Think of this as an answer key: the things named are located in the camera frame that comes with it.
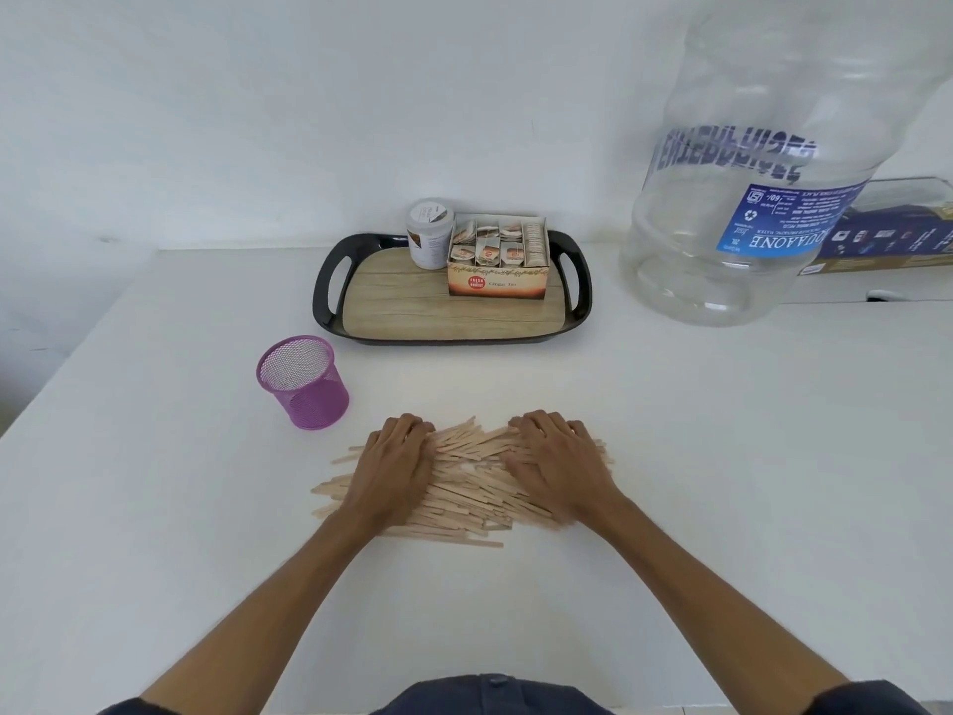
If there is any person's left hand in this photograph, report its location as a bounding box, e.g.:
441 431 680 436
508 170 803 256
339 413 438 531

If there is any person's right hand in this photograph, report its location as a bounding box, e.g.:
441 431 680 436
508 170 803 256
499 409 628 528

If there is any pile of wooden craft sticks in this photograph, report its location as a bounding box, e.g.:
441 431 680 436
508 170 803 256
310 415 617 551

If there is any person's right forearm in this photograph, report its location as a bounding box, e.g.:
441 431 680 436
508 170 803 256
560 499 846 715

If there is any person's left forearm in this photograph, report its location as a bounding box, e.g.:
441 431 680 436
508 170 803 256
140 504 409 715

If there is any purple mesh pen cup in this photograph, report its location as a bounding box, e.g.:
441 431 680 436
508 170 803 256
257 335 351 431

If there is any black tray with wood-pattern base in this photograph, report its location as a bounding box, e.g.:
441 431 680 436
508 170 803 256
313 231 594 348

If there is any open cardboard tea box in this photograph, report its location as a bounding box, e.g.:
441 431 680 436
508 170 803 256
446 213 552 303

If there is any row of tea bag sachets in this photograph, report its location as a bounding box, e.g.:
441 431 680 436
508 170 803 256
451 219 548 267

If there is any white lidded jar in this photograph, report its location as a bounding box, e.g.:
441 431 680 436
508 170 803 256
406 198 457 272

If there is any person's dark shirt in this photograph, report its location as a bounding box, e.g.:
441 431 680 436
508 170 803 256
95 673 933 715

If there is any large clear plastic water bottle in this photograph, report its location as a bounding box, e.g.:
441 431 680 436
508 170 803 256
618 0 953 327

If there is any flat blue cardboard box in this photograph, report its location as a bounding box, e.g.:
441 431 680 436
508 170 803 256
797 204 953 278

